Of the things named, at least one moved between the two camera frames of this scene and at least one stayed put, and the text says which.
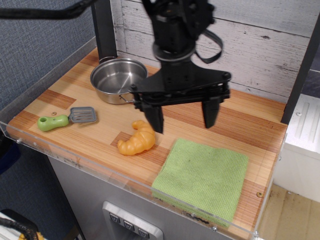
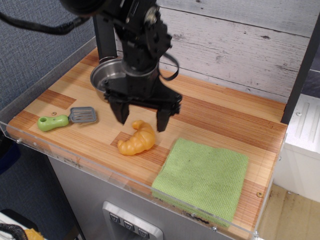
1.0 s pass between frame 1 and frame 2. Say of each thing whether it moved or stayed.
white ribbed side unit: stayed
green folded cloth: stayed
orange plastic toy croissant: stayed
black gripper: moved
